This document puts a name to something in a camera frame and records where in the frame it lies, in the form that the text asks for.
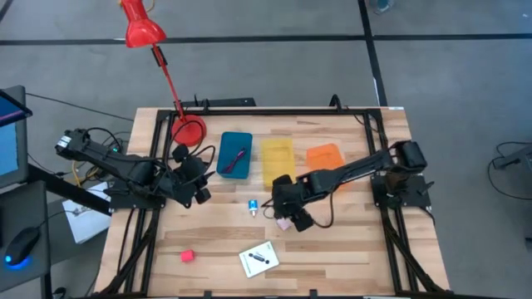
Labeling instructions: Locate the red desk lamp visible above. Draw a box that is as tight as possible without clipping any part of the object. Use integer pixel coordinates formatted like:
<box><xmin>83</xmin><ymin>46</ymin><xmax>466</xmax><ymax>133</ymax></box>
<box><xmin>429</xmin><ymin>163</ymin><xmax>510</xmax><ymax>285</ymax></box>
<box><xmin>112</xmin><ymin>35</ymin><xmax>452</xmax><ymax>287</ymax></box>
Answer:
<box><xmin>119</xmin><ymin>0</ymin><xmax>208</xmax><ymax>148</ymax></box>

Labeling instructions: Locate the blue plastic bin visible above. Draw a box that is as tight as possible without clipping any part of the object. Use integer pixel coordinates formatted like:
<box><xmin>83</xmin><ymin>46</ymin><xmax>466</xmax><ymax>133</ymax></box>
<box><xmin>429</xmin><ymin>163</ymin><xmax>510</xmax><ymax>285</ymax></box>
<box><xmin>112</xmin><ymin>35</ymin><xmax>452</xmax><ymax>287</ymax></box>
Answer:
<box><xmin>215</xmin><ymin>131</ymin><xmax>254</xmax><ymax>180</ymax></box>

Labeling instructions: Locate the monitor with blue screen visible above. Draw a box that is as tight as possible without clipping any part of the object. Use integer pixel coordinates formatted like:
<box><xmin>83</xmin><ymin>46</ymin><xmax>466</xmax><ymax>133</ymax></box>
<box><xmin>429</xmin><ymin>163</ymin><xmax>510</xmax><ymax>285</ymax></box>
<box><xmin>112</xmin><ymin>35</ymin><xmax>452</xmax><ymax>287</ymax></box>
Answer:
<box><xmin>0</xmin><ymin>85</ymin><xmax>30</xmax><ymax>190</ymax></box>

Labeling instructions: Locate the thin tilted dark screen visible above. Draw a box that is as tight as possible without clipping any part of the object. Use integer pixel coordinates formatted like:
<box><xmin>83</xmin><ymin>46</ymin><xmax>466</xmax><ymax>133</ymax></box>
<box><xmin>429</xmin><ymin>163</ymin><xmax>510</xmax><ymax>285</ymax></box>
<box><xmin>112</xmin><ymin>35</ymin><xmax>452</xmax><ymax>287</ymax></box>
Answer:
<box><xmin>0</xmin><ymin>88</ymin><xmax>33</xmax><ymax>128</ymax></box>

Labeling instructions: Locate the black side desk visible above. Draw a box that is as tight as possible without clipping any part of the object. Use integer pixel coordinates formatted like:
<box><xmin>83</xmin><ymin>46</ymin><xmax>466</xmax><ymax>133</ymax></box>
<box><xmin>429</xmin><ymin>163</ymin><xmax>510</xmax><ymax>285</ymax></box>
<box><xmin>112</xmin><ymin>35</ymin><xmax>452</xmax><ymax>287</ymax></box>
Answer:
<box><xmin>0</xmin><ymin>164</ymin><xmax>113</xmax><ymax>299</ymax></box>

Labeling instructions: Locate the purple cable bundle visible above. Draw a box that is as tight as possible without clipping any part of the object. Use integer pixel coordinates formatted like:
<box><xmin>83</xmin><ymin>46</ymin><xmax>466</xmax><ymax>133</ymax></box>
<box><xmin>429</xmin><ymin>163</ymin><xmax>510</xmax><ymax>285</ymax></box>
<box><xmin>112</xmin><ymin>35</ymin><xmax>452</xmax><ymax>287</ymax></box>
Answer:
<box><xmin>222</xmin><ymin>148</ymin><xmax>249</xmax><ymax>174</ymax></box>

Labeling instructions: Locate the yellow cable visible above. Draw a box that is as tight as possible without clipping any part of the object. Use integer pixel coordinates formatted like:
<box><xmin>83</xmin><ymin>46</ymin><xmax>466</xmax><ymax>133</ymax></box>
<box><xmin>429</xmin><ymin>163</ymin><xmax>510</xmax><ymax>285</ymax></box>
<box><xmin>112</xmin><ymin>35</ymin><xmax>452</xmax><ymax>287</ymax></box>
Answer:
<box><xmin>71</xmin><ymin>159</ymin><xmax>101</xmax><ymax>188</ymax></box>

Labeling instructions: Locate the black mounting bar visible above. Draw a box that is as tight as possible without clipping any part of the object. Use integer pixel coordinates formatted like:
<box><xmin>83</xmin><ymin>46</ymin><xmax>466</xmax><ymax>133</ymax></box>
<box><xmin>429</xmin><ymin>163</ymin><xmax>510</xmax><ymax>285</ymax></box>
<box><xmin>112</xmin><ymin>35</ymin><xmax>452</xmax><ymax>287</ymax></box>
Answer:
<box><xmin>180</xmin><ymin>97</ymin><xmax>257</xmax><ymax>108</ymax></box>

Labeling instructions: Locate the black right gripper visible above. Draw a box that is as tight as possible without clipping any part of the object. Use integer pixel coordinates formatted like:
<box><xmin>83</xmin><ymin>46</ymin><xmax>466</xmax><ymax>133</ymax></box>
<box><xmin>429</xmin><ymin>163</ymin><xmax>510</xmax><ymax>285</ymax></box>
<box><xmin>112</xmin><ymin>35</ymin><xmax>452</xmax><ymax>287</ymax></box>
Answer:
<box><xmin>272</xmin><ymin>174</ymin><xmax>315</xmax><ymax>233</ymax></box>

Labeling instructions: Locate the white cardboard box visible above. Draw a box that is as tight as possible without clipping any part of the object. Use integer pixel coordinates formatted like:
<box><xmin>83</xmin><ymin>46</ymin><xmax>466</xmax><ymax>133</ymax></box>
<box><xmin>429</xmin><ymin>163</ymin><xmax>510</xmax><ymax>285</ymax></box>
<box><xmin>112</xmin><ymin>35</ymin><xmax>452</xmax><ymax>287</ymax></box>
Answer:
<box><xmin>62</xmin><ymin>180</ymin><xmax>113</xmax><ymax>245</ymax></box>

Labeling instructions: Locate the black aluminium table frame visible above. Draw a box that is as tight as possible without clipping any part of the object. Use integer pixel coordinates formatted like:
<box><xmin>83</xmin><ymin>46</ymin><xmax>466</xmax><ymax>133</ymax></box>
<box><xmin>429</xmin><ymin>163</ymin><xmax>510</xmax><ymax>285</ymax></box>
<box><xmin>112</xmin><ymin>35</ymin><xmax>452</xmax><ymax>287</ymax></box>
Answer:
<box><xmin>99</xmin><ymin>105</ymin><xmax>444</xmax><ymax>298</ymax></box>

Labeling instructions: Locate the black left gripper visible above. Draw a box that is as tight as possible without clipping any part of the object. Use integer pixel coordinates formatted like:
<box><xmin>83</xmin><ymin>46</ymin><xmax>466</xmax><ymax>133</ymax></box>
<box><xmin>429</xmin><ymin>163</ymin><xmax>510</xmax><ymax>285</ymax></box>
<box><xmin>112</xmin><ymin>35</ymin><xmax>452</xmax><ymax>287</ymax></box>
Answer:
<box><xmin>165</xmin><ymin>143</ymin><xmax>217</xmax><ymax>207</ymax></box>

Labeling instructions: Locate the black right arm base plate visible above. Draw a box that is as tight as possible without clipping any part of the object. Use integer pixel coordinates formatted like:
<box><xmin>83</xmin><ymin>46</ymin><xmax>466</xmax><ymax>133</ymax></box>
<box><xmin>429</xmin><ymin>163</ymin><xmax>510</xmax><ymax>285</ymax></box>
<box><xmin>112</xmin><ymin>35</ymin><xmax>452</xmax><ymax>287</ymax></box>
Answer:
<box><xmin>371</xmin><ymin>172</ymin><xmax>433</xmax><ymax>208</ymax></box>

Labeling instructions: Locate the black computer mouse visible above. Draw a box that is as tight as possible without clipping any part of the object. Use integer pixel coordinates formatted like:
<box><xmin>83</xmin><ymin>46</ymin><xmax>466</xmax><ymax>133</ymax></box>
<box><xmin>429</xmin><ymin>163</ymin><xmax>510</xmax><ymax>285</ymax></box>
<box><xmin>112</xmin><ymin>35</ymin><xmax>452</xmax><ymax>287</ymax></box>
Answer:
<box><xmin>3</xmin><ymin>226</ymin><xmax>42</xmax><ymax>267</ymax></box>

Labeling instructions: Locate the white card with black print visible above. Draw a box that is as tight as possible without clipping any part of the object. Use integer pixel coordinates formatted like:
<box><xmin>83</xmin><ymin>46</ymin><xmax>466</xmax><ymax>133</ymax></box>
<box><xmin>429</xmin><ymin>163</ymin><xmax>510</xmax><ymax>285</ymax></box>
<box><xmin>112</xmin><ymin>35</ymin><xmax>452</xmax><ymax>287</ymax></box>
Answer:
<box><xmin>239</xmin><ymin>240</ymin><xmax>280</xmax><ymax>278</ymax></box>

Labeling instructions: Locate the orange plastic bin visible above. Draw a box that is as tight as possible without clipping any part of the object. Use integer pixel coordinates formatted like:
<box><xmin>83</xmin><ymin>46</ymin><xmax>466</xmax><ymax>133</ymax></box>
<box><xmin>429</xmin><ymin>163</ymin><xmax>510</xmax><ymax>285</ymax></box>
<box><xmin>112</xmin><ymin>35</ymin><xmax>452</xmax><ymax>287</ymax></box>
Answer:
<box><xmin>306</xmin><ymin>143</ymin><xmax>348</xmax><ymax>192</ymax></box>

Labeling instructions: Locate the yellow plastic bin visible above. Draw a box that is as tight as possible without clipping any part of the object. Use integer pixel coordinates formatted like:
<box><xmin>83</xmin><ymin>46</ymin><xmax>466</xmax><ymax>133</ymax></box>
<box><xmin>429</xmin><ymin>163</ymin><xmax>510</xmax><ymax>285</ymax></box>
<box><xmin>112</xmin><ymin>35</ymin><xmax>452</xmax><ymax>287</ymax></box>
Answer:
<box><xmin>260</xmin><ymin>138</ymin><xmax>297</xmax><ymax>189</ymax></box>

